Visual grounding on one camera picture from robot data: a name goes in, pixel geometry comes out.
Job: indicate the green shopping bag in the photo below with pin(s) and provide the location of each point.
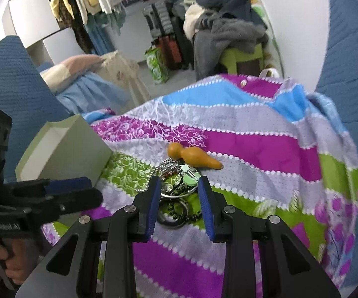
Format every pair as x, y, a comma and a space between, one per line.
157, 65

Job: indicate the blue sleeve right arm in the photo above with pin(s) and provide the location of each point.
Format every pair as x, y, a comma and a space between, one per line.
352, 52

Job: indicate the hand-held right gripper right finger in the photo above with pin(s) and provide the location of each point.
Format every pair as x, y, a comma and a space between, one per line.
205, 211

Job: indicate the blue sleeve left arm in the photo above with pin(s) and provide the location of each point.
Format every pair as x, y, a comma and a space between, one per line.
8, 77

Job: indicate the light blue sheet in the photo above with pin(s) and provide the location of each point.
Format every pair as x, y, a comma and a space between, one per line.
92, 94

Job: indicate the red suitcase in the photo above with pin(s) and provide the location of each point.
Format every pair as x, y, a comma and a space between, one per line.
169, 51

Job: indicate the grey fleece garment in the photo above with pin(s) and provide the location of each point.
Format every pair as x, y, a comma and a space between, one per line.
228, 34

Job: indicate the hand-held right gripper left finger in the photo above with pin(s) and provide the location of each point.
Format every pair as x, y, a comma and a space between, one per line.
154, 205

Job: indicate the green hair clip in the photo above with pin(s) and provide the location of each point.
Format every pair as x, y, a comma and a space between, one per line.
189, 178

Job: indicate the white cabinet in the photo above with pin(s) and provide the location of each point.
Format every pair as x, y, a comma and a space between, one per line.
36, 18

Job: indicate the cream puffy coat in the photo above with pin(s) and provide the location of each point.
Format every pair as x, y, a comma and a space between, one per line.
194, 18

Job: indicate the wooden gourd pendant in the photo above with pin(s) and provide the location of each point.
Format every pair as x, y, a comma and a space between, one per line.
194, 156

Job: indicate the dark blue jacket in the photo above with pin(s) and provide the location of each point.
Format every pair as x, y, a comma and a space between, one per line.
228, 0

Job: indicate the green plastic stool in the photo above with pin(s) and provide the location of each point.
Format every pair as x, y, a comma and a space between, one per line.
244, 57

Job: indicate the silver bangle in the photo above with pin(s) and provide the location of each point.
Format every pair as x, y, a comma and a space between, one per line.
179, 195

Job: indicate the blue sleeve arm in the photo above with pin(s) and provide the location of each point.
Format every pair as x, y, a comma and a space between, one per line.
352, 52
8, 77

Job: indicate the black suitcase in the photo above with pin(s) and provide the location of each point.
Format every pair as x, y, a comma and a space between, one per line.
182, 43

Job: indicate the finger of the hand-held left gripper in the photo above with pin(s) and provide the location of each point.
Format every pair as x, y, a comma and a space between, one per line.
79, 200
68, 184

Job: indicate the pink and cream pillow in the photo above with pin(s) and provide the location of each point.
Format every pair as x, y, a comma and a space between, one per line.
70, 66

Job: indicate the colourful striped printed blanket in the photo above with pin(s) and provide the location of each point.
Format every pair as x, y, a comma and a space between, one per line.
259, 149

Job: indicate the person's left hand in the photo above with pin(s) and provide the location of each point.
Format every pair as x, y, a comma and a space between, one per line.
19, 262

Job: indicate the grey hard suitcase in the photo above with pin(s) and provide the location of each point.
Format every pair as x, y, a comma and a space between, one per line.
157, 18

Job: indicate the beige cloth bag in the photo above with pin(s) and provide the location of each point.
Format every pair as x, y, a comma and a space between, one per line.
124, 71

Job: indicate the grey-green cardboard box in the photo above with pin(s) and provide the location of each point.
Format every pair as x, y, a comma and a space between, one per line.
73, 155

